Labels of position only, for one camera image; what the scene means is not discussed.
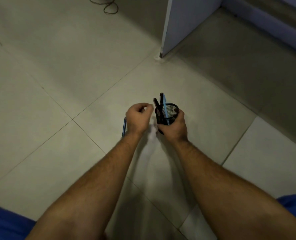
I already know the light blue pen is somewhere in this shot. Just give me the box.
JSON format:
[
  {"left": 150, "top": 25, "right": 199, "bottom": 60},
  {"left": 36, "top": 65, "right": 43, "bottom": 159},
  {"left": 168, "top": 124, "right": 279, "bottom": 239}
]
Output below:
[{"left": 163, "top": 94, "right": 170, "bottom": 125}]

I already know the person's left hand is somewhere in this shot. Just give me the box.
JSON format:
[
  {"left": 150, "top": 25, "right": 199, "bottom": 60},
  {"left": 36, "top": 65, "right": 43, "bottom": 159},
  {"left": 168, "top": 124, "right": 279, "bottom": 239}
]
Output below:
[{"left": 125, "top": 103, "right": 154, "bottom": 135}]

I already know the person's right hand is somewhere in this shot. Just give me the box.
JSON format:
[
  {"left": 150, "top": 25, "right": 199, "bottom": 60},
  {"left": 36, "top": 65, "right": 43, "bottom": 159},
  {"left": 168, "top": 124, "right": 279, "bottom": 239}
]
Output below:
[{"left": 157, "top": 109, "right": 188, "bottom": 145}]

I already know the thin dark cable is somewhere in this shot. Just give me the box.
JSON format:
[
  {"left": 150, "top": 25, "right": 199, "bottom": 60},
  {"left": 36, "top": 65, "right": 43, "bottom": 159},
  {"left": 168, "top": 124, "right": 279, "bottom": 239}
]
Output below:
[{"left": 88, "top": 0, "right": 119, "bottom": 15}]

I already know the white cabinet panel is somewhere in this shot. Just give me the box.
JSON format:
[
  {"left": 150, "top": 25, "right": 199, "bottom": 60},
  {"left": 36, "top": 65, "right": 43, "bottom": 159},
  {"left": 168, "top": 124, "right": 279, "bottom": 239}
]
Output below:
[{"left": 161, "top": 0, "right": 223, "bottom": 58}]

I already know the black mesh pen holder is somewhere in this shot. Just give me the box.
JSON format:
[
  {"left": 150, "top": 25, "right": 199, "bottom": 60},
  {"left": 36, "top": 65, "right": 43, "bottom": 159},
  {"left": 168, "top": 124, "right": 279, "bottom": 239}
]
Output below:
[{"left": 155, "top": 103, "right": 179, "bottom": 135}]

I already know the person's right forearm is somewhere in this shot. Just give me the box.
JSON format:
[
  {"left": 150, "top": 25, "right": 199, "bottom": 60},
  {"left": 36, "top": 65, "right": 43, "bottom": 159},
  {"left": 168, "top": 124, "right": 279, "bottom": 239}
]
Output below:
[{"left": 172, "top": 140, "right": 296, "bottom": 240}]

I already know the blue garment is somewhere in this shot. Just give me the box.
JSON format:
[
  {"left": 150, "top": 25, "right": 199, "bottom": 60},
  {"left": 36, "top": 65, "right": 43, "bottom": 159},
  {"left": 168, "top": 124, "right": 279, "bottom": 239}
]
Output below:
[{"left": 0, "top": 194, "right": 296, "bottom": 240}]

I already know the person's left forearm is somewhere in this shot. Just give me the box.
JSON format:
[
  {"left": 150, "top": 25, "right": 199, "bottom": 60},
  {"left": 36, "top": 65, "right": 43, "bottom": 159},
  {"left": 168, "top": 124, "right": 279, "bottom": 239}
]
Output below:
[{"left": 25, "top": 132, "right": 142, "bottom": 240}]

